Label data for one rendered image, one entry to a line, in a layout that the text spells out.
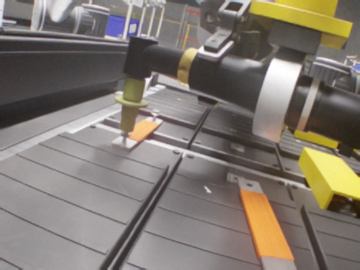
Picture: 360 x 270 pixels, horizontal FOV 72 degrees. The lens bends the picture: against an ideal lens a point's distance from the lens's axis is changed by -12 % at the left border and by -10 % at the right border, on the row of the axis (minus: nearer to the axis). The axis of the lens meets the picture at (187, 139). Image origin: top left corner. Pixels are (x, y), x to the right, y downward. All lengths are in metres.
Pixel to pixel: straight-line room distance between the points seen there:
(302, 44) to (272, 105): 0.05
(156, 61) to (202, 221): 0.17
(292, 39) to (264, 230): 0.15
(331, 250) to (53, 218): 0.22
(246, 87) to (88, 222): 0.17
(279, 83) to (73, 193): 0.18
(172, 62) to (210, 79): 0.05
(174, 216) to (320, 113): 0.15
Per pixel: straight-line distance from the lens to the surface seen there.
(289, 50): 0.25
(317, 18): 0.23
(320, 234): 0.28
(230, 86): 0.25
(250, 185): 0.30
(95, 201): 0.22
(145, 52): 0.30
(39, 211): 0.21
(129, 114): 0.33
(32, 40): 0.40
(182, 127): 0.48
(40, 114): 0.44
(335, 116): 0.24
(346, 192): 0.35
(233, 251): 0.21
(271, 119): 0.23
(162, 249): 0.19
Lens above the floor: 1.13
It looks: 19 degrees down
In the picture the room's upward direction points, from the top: 14 degrees clockwise
